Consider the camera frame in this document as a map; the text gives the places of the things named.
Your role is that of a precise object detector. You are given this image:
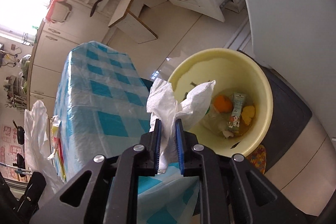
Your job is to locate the white tissue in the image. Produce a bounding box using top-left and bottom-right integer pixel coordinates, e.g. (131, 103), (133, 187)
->
(146, 79), (216, 174)

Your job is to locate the orange peel piece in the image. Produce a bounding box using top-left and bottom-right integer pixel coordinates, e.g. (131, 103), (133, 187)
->
(213, 94), (234, 113)
(241, 105), (256, 126)

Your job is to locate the printed white plastic bag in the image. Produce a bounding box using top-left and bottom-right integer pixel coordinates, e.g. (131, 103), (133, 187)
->
(24, 100), (64, 197)

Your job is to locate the red yellow snack wrapper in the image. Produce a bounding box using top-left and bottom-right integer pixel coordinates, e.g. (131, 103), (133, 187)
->
(47, 115), (67, 182)

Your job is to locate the clear plastic bottle green label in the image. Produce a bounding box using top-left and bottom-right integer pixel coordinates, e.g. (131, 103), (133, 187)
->
(200, 105), (227, 136)

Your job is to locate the yellow trash bucket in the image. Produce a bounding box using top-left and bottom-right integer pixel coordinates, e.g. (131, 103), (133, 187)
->
(168, 48), (273, 157)

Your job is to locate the blue checkered tablecloth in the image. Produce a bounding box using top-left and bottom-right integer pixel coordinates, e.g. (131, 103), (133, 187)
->
(54, 41), (199, 223)

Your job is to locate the black wok on stove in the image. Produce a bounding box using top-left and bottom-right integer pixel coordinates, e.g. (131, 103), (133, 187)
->
(13, 120), (25, 145)

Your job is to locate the utensil rack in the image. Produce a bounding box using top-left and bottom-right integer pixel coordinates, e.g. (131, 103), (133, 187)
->
(3, 75), (27, 111)

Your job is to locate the white step stool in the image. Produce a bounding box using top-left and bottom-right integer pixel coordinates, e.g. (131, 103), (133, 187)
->
(108, 0), (167, 44)

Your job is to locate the white refrigerator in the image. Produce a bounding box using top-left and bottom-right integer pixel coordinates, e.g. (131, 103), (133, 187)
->
(246, 0), (335, 138)

